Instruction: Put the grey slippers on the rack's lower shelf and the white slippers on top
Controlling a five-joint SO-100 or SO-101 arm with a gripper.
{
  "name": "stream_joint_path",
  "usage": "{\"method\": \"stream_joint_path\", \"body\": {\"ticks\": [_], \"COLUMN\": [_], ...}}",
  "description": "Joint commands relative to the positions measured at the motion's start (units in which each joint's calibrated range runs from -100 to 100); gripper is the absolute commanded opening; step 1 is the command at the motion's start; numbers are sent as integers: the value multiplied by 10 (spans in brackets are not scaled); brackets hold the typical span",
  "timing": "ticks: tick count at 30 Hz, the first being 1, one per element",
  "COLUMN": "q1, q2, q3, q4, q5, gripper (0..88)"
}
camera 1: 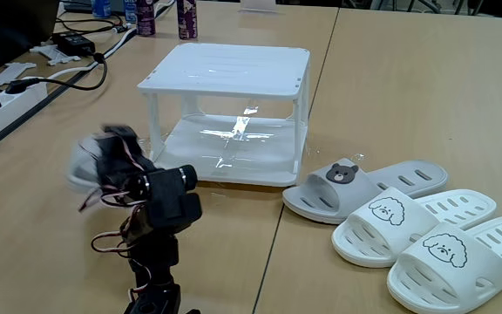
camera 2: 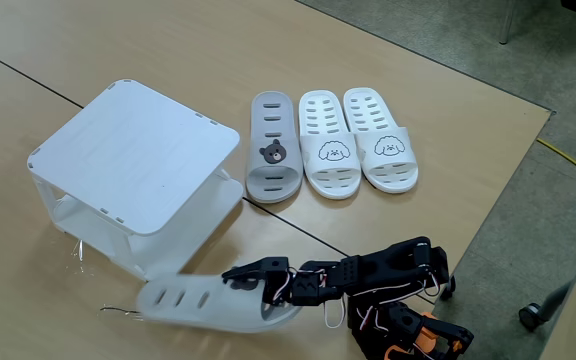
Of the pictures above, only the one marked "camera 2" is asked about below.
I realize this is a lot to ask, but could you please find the grey bear slipper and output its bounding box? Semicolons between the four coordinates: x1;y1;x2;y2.
135;272;303;335
245;90;304;204

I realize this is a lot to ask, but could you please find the white dog slipper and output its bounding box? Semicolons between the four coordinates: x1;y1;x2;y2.
297;89;363;201
342;87;420;195

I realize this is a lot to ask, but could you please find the white two-shelf shoe rack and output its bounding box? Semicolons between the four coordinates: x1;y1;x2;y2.
26;78;245;282

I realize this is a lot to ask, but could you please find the black table caster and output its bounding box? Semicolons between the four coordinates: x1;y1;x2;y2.
439;274;457;302

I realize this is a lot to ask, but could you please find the chair leg with caster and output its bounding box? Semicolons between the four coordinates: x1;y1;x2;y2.
518;281;573;333

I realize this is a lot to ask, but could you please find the metal chair leg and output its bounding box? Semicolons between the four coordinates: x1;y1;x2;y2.
498;0;518;46

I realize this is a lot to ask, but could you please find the yellow floor cable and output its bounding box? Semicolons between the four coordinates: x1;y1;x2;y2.
536;138;576;194

